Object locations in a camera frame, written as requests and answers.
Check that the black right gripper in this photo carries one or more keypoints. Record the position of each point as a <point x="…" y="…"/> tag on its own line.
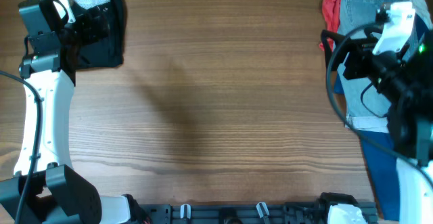
<point x="362" y="50"/>

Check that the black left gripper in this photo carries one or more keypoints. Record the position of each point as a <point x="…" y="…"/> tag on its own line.
<point x="90" y="35"/>

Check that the black shorts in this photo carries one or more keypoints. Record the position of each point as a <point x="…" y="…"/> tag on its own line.
<point x="113" y="11"/>

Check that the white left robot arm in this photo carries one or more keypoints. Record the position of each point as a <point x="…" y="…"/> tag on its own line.
<point x="45" y="188"/>

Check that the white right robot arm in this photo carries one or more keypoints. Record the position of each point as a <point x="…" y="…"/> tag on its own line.
<point x="407" y="85"/>

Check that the red garment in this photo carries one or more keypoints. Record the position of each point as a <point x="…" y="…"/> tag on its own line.
<point x="331" y="14"/>

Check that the blue garment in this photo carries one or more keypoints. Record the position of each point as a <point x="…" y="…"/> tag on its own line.
<point x="366" y="118"/>

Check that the black mounting rail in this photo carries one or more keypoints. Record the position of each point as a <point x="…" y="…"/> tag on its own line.
<point x="287" y="213"/>

